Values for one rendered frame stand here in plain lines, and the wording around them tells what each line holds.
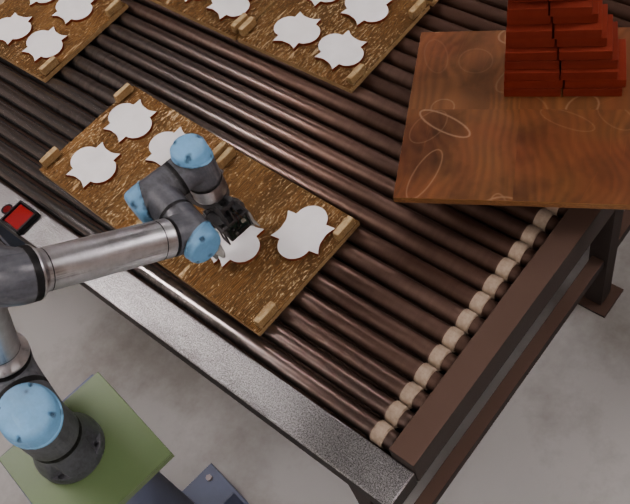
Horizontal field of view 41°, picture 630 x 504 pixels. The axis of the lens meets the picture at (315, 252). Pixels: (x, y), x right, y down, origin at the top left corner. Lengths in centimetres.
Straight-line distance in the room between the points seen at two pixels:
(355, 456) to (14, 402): 66
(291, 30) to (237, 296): 83
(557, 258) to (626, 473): 98
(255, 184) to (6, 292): 82
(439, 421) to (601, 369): 117
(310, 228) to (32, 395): 70
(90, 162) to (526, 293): 116
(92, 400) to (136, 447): 16
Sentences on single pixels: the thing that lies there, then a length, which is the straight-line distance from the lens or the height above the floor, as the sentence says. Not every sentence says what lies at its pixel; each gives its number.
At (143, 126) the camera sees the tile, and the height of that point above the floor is 95.
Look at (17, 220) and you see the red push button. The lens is 226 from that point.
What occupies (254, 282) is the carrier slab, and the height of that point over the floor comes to 94.
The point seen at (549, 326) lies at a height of 27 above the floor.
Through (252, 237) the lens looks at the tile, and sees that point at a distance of 190.
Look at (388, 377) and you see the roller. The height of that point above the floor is 92.
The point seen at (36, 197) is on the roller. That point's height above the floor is 92.
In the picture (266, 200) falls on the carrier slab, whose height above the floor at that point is 94.
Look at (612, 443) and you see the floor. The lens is 265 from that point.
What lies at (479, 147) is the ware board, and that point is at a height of 104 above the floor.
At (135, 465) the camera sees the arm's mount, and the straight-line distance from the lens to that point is 183.
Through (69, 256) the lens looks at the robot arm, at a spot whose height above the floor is 143.
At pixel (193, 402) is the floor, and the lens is 287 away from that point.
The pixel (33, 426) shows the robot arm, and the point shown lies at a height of 112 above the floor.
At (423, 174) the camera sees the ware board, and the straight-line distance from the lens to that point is 182.
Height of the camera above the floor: 247
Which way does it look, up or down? 55 degrees down
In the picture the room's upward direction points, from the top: 21 degrees counter-clockwise
